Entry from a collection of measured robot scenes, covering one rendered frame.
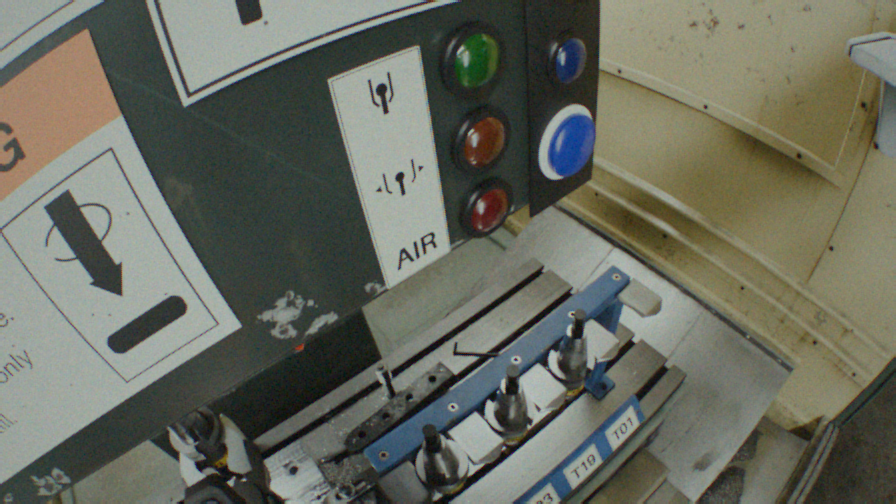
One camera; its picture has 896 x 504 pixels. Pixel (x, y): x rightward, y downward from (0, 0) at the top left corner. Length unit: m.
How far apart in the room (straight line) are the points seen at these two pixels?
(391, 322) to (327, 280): 1.36
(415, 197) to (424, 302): 1.39
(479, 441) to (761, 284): 0.77
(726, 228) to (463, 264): 0.94
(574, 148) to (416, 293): 1.40
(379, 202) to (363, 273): 0.03
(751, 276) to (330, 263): 1.04
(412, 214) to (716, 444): 1.08
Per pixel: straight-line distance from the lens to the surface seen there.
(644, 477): 1.12
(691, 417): 1.19
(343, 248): 0.16
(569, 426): 0.95
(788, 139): 0.93
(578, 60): 0.19
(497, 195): 0.18
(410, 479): 0.58
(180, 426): 0.50
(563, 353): 0.60
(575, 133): 0.20
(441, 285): 1.59
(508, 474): 0.90
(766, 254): 1.08
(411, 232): 0.17
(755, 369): 1.23
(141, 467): 1.68
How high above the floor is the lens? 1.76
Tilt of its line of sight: 44 degrees down
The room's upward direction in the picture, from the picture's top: 9 degrees counter-clockwise
